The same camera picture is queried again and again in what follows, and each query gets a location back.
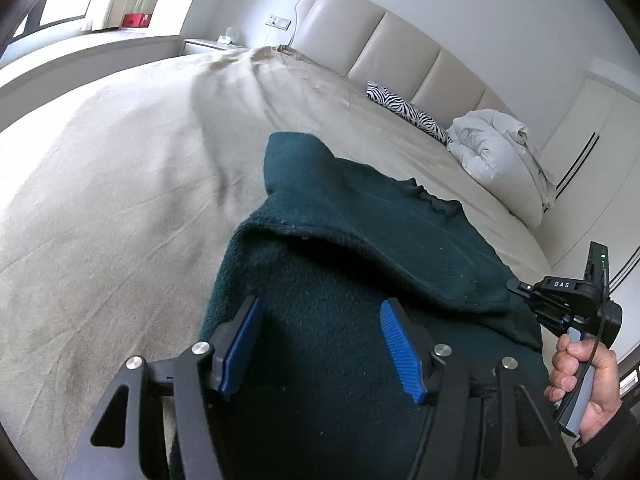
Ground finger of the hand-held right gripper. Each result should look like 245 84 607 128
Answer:
506 278 536 301
532 302 568 338

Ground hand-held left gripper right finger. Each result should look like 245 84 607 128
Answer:
380 297 581 480

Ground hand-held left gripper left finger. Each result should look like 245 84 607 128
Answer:
65 296 264 480

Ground dark green sweater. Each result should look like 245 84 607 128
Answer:
167 131 551 480

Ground person's right forearm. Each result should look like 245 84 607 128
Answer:
570 400 640 478

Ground person's right hand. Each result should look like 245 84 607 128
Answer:
545 332 623 443

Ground white folded duvet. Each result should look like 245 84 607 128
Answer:
446 108 557 228

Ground white wardrobe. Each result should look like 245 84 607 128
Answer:
535 57 640 361

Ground beige bed sheet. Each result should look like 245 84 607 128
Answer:
0 45 556 466

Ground zebra print pillow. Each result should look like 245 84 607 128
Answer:
366 81 451 145

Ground cream padded headboard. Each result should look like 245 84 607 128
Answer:
290 0 531 136

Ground white nightstand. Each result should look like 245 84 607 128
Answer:
182 37 248 57

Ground white window bench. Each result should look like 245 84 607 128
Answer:
0 35 183 131

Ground white charging cable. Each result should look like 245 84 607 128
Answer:
289 0 307 47

